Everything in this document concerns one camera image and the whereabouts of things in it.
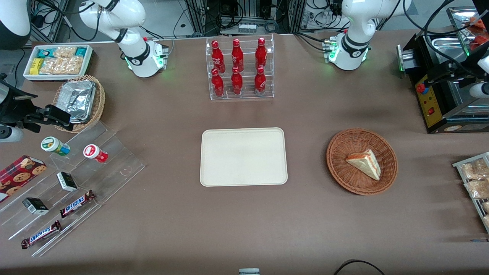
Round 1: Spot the small clear cracker bag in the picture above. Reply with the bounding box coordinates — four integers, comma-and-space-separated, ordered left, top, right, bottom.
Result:
53, 46, 77, 59

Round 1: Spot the yellow snack pack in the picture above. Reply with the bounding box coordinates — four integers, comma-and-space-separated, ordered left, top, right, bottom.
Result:
30, 58, 45, 76

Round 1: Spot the snickers chocolate bar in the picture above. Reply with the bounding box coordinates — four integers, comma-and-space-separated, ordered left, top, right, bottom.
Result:
60, 190, 96, 218
21, 220, 62, 250

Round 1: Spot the black cable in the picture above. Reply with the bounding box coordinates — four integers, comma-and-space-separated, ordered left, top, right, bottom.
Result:
334, 260, 386, 275

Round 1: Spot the round brown wicker basket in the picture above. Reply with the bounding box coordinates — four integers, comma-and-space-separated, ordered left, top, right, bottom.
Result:
326, 128, 398, 196

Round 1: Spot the clear acrylic bottle rack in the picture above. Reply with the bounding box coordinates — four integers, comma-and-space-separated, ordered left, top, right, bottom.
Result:
206, 34, 275, 100

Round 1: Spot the green lid snack cup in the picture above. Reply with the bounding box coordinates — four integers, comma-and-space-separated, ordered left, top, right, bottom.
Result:
41, 136, 71, 157

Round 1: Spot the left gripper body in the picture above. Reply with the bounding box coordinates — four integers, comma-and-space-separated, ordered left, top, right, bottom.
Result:
443, 57, 479, 89

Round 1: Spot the small black box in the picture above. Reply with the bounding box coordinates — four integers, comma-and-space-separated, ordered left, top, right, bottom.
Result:
22, 197, 49, 215
57, 172, 78, 192

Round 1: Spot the large clear cracker bag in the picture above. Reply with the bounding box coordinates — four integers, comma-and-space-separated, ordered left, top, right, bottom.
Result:
40, 56, 83, 75

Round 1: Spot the red cookie box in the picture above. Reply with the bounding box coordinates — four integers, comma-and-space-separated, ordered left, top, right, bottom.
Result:
0, 155, 47, 203

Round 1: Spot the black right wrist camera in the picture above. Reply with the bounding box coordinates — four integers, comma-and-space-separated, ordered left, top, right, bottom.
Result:
45, 105, 74, 131

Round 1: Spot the black hot food display case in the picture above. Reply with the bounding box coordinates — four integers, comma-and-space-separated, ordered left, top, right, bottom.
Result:
397, 6, 489, 134

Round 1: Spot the stack of foil trays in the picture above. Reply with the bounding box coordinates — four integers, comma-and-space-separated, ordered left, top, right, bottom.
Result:
58, 80, 96, 124

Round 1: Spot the tray of packaged snacks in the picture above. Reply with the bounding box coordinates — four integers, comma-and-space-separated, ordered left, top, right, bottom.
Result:
452, 152, 489, 233

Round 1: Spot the cream rectangular serving tray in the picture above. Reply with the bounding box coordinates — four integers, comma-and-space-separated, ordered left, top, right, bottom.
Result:
200, 128, 288, 187

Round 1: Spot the red cola bottle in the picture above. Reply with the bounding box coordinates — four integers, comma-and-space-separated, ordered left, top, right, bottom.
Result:
231, 38, 244, 72
255, 37, 267, 70
211, 40, 226, 74
231, 66, 243, 95
211, 68, 225, 97
254, 66, 267, 94

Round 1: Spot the triangular sandwich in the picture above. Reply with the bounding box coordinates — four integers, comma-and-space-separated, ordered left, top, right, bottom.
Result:
346, 149, 382, 181

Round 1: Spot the red sausage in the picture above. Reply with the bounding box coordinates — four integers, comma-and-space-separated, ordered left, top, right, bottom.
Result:
469, 32, 489, 51

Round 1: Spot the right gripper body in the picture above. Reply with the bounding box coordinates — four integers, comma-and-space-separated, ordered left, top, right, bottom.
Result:
0, 78, 50, 126

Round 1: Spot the clear acrylic stepped display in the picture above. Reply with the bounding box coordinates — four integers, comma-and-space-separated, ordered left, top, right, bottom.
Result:
0, 120, 146, 257

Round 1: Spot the red lid snack cup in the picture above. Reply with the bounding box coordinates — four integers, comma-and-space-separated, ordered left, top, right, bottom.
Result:
83, 144, 108, 163

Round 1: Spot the light wicker basket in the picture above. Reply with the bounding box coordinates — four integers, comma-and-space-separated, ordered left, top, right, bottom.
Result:
53, 75, 105, 133

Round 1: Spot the white plastic snack bin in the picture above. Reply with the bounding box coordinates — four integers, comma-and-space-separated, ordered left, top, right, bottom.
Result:
23, 44, 94, 82

